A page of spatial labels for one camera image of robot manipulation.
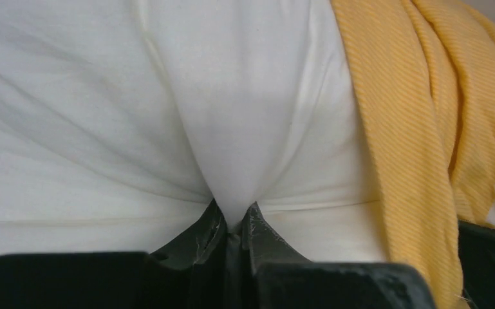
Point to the orange Mickey Mouse pillowcase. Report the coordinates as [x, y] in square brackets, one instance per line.
[424, 77]

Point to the white pillow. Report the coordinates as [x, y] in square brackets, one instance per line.
[121, 120]

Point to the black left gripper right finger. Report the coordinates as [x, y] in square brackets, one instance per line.
[275, 275]

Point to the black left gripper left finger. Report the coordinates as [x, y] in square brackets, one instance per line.
[187, 272]

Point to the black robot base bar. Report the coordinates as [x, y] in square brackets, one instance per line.
[477, 255]

